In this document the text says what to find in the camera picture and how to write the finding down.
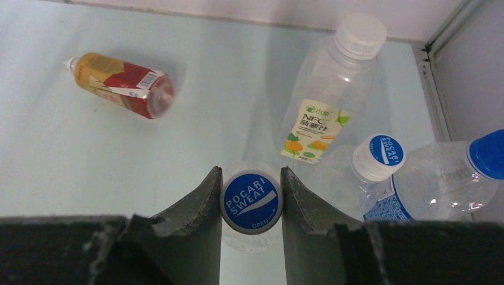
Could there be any clear bottle yellow label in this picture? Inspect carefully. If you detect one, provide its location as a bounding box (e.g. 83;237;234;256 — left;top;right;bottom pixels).
276;12;387;166

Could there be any orange red label bottle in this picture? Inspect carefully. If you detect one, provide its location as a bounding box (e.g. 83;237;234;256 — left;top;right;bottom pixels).
64;52;175;119

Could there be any clear crushed plastic bottle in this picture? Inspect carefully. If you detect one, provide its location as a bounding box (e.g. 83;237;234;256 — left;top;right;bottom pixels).
307;145;391;221

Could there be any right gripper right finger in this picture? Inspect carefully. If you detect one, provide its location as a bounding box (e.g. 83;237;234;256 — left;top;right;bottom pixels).
280;167;503;284

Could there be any blue white bottle cap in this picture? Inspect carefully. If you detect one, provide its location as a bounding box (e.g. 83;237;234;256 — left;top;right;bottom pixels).
351;134;406;182

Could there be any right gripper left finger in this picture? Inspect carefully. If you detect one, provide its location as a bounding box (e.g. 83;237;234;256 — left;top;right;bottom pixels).
1;167;223;284

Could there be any blue label water bottle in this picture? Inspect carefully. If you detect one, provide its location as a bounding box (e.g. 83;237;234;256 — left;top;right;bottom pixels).
363;129;503;221

